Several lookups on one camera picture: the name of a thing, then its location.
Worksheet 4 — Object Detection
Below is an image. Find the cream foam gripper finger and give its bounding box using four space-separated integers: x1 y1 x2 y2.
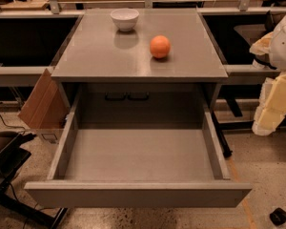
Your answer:
252 73 286 135
249 31 273 55

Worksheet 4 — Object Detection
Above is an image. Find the grey top drawer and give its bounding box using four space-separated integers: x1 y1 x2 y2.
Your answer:
25 84 252 208

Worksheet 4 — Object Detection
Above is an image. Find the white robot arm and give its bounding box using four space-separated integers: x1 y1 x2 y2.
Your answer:
250 14 286 135

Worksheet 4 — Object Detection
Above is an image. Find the grey drawer cabinet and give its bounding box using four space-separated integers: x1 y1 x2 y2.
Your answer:
52 9 227 120

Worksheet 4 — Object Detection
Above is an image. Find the black office chair right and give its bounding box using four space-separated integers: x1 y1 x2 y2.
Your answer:
235 10 285 69

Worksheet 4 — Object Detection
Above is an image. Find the black table leg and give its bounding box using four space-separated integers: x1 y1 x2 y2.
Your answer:
212 113 233 158

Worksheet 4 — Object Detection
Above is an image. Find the orange ball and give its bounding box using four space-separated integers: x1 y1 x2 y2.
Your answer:
150 35 171 59

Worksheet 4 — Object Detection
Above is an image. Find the black caster bottom right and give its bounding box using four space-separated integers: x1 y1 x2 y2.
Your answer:
270 208 286 226

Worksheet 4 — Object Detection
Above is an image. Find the white ceramic bowl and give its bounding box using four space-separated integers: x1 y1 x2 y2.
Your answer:
111 9 139 31

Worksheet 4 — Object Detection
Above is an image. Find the brown cardboard box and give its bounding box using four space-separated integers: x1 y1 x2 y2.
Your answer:
18 70 68 129

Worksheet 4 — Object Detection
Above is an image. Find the white labelled box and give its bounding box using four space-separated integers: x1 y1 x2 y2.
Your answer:
36 129 63 144

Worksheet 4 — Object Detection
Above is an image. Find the black chair left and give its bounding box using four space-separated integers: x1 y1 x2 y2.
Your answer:
0 131 67 229

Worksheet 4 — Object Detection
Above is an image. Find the black cable on floor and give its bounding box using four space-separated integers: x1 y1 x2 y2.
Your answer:
0 100 27 131

